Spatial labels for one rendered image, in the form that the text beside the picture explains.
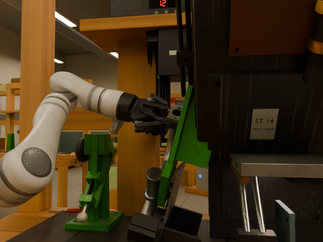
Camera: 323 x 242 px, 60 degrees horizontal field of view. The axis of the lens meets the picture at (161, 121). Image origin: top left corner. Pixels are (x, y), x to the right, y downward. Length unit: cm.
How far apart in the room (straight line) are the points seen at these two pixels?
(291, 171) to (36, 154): 42
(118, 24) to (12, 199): 61
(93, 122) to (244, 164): 81
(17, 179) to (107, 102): 30
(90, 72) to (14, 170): 1190
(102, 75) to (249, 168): 1176
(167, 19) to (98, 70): 1136
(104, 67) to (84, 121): 1101
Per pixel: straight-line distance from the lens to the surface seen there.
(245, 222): 53
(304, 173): 43
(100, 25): 96
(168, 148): 76
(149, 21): 92
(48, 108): 68
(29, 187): 53
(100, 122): 112
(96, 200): 85
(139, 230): 63
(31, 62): 119
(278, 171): 42
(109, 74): 1196
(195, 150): 59
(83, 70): 1256
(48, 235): 86
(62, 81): 77
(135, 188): 100
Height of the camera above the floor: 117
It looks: 3 degrees up
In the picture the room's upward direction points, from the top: straight up
